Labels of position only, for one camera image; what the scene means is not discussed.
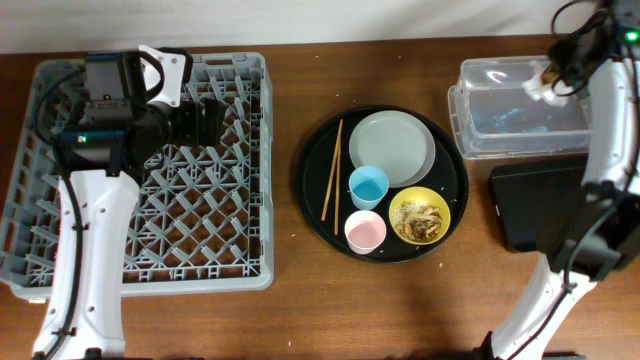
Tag light blue cup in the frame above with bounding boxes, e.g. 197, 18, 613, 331
348, 166, 389, 210

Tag pink cup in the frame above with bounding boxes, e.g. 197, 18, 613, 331
344, 210, 387, 255

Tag food scraps and peanut shells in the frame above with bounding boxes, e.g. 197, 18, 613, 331
391, 200, 442, 244

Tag yellow bowl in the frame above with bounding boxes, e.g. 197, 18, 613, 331
388, 187, 452, 246

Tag tissue with gold wrapper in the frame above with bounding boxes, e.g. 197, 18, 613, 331
522, 60, 574, 107

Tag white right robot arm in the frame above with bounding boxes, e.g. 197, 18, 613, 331
470, 0, 639, 359

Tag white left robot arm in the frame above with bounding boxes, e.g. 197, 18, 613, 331
31, 46, 224, 359

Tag grey dishwasher rack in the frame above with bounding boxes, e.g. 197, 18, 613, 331
1, 52, 274, 302

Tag round black tray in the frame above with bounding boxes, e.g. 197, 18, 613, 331
291, 105, 469, 264

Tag left wooden chopstick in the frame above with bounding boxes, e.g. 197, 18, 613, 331
321, 119, 343, 221

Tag grey plate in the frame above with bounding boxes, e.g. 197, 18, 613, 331
349, 110, 436, 188

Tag clear plastic bin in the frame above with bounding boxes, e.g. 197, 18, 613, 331
448, 56, 590, 160

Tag black rectangular tray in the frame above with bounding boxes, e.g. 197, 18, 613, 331
488, 155, 587, 253

